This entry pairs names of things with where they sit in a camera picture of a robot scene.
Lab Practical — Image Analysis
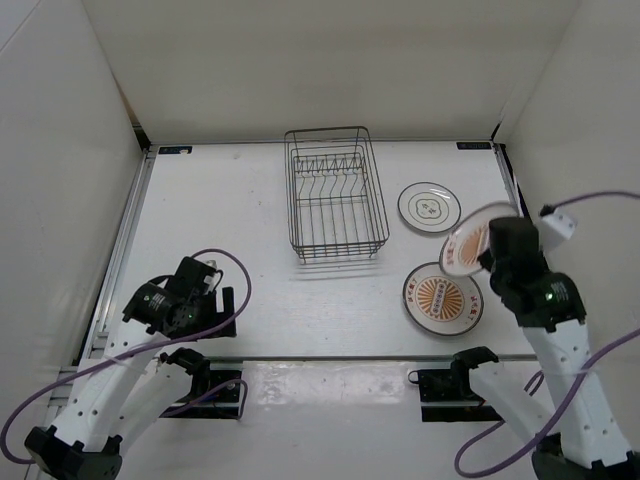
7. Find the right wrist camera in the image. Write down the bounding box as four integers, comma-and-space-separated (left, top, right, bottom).
487, 202, 576, 271

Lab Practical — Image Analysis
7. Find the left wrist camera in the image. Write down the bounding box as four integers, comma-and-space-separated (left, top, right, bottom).
165, 257, 218, 301

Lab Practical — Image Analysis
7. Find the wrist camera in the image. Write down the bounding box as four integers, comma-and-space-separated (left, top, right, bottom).
165, 257, 218, 301
487, 202, 576, 271

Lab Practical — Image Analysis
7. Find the black patterned white plate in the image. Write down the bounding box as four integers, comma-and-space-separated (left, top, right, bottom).
397, 182, 462, 235

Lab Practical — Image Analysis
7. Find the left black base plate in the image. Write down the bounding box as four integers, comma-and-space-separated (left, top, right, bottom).
161, 369, 248, 420

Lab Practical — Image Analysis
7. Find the red patterned plate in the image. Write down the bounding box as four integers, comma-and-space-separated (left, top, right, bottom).
439, 202, 519, 277
402, 262, 484, 337

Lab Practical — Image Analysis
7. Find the blue corner label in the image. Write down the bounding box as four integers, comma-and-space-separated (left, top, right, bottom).
158, 146, 193, 155
456, 141, 492, 150

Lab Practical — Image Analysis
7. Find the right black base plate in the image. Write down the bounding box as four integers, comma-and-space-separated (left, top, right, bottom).
409, 369, 501, 423

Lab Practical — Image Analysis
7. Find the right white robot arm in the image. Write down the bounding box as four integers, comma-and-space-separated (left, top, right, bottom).
449, 249, 639, 479

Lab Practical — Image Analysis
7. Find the left blue corner label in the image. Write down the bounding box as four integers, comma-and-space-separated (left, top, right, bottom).
158, 146, 193, 155

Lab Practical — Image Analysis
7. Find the wire dish rack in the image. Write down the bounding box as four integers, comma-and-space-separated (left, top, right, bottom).
284, 125, 390, 263

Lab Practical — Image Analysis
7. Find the right blue corner label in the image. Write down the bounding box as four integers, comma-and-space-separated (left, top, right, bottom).
456, 141, 492, 150

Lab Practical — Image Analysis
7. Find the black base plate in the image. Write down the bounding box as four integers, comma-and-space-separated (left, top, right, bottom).
161, 369, 248, 420
409, 369, 501, 423

